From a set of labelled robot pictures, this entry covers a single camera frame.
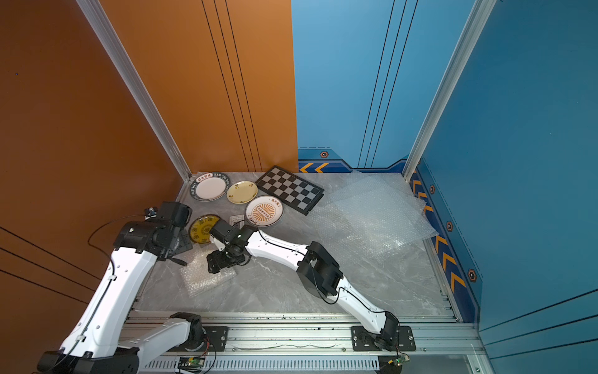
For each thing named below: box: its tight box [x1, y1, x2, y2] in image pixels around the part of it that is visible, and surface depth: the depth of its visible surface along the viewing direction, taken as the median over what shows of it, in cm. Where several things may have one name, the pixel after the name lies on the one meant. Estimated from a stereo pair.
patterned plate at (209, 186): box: [189, 172, 231, 202], surface depth 118 cm
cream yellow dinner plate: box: [226, 180, 259, 205], surface depth 114 cm
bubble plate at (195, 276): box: [172, 242, 237, 298], surface depth 83 cm
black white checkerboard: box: [254, 165, 325, 216], surface depth 112 cm
